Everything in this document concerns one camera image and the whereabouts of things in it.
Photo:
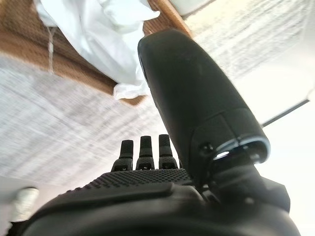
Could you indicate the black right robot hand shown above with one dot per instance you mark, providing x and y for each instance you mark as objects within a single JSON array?
[{"x": 192, "y": 98}]

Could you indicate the white garment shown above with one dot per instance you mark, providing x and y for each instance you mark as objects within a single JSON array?
[{"x": 103, "y": 41}]

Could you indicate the brown wooden laundry basket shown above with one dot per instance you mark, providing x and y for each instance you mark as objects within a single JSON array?
[{"x": 32, "y": 41}]

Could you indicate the black floor track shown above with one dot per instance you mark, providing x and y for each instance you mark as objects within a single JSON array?
[{"x": 285, "y": 113}]

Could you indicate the grey striped area rug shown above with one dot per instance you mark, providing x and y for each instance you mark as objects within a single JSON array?
[{"x": 61, "y": 130}]

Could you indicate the silver robot leg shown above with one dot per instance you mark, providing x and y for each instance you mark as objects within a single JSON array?
[{"x": 24, "y": 204}]

